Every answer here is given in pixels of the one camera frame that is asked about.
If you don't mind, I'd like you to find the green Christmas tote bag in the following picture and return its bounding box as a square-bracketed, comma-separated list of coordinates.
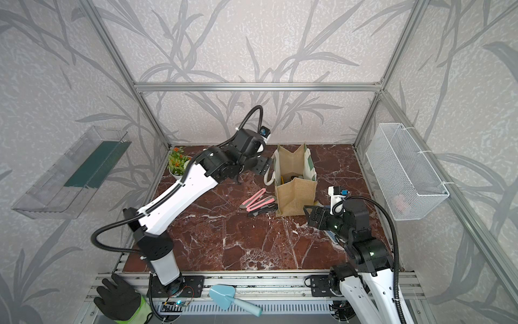
[264, 144, 317, 217]

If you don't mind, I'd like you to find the pink utility knife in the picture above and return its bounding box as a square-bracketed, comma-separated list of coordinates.
[240, 188, 267, 209]
[246, 196, 277, 212]

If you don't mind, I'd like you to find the dark grey utility knife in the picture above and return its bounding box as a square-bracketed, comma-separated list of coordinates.
[248, 203, 278, 217]

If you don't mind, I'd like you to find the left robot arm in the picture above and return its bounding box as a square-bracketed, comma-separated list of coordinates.
[90, 105, 272, 286]

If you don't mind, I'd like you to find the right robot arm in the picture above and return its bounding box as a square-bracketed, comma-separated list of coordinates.
[303, 195, 414, 323]

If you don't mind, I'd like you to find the potted artificial flower plant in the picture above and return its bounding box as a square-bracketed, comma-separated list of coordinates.
[167, 147, 192, 180]

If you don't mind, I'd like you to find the light blue garden trowel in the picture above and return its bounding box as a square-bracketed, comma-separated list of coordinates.
[209, 285, 263, 317]

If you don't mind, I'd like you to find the black green rubber glove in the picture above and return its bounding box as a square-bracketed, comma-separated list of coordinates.
[94, 274, 153, 324]

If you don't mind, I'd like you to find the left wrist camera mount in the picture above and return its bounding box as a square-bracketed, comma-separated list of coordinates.
[259, 126, 271, 141]

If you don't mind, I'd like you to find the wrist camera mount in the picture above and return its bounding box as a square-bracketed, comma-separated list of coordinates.
[259, 126, 271, 141]
[328, 186, 350, 215]

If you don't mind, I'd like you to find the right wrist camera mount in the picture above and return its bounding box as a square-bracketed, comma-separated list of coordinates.
[328, 186, 350, 215]

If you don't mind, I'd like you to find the white wire mesh basket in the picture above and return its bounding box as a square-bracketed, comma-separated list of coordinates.
[366, 123, 450, 221]

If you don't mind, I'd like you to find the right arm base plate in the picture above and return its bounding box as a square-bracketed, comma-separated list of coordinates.
[304, 275, 336, 297]

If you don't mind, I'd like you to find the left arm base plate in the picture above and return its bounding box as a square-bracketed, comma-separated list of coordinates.
[146, 275, 205, 298]

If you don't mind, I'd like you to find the clear plastic wall shelf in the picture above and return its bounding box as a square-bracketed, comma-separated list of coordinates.
[12, 126, 132, 220]

